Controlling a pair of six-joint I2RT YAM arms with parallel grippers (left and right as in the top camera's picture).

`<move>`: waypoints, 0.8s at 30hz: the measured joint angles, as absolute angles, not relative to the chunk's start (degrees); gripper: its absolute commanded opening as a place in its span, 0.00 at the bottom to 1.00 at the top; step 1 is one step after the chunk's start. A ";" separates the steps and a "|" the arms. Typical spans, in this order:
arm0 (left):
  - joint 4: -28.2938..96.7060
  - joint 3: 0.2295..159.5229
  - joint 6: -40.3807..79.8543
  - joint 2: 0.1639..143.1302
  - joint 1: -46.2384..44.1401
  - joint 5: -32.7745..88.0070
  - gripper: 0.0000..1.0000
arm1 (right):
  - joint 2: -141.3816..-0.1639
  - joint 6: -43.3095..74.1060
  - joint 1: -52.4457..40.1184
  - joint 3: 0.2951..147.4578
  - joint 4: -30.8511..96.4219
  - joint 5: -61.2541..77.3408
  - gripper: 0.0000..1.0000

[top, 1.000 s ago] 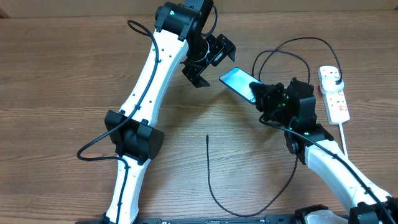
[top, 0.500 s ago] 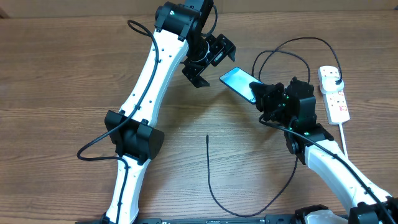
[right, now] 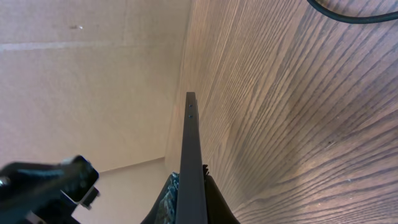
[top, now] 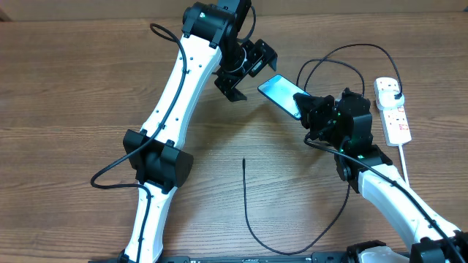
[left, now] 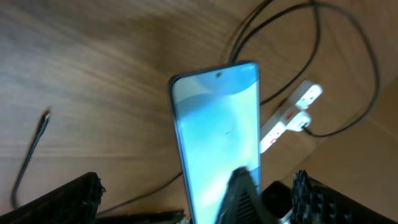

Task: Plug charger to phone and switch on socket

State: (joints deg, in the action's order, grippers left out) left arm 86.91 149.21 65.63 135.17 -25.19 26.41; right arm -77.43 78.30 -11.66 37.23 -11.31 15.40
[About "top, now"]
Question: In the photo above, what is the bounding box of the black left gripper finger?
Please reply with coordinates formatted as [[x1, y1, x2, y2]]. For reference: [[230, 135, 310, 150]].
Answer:
[[219, 83, 247, 102], [255, 39, 278, 72]]

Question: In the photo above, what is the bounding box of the black smartphone with lit screen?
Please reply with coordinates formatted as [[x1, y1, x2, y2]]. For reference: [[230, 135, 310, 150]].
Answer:
[[257, 75, 309, 121]]

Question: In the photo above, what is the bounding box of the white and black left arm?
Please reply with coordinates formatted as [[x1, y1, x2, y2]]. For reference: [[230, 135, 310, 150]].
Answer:
[[117, 1, 277, 262]]

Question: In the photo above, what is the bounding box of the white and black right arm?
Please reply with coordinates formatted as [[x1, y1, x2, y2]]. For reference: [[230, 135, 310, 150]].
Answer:
[[293, 88, 467, 262]]

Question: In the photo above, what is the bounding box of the white USB charger adapter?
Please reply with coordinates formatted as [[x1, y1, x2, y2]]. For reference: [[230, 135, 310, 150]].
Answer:
[[376, 90, 405, 110]]

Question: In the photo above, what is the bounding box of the white power strip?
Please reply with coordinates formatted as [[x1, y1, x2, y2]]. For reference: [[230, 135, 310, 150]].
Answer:
[[374, 77, 412, 146]]

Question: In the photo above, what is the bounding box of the black charging cable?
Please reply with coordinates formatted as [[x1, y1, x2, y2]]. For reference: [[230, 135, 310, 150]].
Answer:
[[242, 43, 405, 256]]

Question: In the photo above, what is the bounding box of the white power strip cord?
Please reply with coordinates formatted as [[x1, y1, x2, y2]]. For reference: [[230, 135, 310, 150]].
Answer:
[[397, 144, 410, 186]]

